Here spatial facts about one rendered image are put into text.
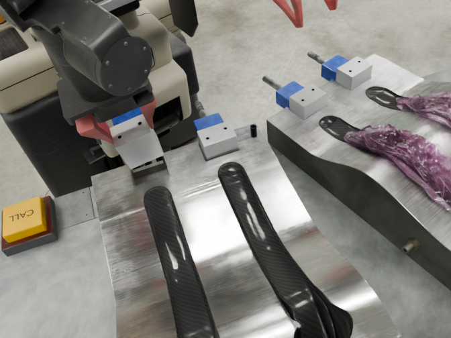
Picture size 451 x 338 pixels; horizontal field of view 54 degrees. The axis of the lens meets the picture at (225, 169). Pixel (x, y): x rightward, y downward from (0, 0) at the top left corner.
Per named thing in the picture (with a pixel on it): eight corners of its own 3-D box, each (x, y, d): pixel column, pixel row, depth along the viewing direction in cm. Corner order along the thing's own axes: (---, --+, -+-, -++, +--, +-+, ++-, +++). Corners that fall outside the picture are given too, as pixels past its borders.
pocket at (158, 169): (134, 180, 68) (127, 163, 66) (167, 169, 69) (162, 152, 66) (140, 201, 65) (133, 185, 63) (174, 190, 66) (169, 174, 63)
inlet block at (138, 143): (110, 104, 67) (94, 80, 63) (140, 90, 68) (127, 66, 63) (130, 170, 60) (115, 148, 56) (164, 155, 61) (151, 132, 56)
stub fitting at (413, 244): (409, 241, 58) (399, 250, 58) (412, 235, 57) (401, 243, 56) (419, 249, 57) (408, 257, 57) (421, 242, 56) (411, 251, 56)
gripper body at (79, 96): (155, 94, 51) (131, 46, 44) (72, 129, 50) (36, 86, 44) (141, 59, 54) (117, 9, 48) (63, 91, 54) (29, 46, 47)
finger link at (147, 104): (174, 137, 57) (149, 88, 49) (123, 159, 57) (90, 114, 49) (160, 101, 61) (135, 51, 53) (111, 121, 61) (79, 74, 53)
